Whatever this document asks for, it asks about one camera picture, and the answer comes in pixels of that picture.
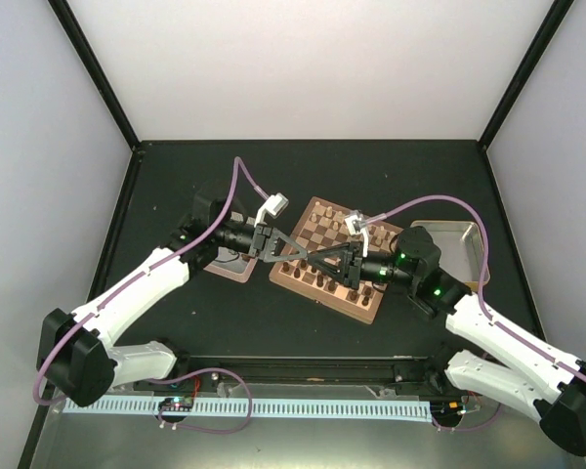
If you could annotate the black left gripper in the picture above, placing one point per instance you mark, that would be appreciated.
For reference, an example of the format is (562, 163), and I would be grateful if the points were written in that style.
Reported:
(260, 236)

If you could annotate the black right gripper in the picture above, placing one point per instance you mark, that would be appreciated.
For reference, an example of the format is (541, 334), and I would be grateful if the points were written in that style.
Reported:
(352, 276)

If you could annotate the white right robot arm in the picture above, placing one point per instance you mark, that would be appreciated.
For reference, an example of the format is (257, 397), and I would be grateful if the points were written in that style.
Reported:
(527, 374)

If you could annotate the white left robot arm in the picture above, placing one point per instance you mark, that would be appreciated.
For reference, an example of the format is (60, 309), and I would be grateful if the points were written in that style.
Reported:
(78, 351)

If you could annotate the wooden chess board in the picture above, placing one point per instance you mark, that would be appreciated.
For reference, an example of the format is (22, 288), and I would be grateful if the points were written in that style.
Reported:
(343, 300)

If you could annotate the white chess pieces row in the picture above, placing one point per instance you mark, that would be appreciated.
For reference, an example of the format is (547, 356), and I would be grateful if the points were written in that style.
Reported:
(325, 227)

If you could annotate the pink metal tray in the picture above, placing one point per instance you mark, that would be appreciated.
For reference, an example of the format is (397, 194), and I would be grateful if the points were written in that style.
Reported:
(232, 265)

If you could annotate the yellow metal tray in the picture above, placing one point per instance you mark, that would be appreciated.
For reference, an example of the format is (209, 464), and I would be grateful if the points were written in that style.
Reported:
(461, 247)

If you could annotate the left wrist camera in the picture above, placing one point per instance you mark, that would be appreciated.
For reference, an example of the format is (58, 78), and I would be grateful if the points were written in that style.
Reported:
(273, 206)

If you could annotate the light blue slotted cable duct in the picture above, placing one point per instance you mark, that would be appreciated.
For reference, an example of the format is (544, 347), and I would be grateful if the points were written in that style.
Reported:
(412, 411)

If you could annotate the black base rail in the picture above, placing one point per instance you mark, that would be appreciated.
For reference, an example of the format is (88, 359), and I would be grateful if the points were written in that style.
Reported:
(420, 375)

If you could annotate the black frame post left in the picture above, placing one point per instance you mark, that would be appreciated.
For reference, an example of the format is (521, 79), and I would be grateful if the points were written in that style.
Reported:
(81, 45)

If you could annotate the black frame post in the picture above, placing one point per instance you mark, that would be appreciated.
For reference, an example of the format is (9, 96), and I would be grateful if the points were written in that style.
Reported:
(81, 45)
(535, 51)

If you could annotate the black frame post right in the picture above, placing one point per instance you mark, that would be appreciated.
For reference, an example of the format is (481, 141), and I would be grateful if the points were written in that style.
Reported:
(535, 51)

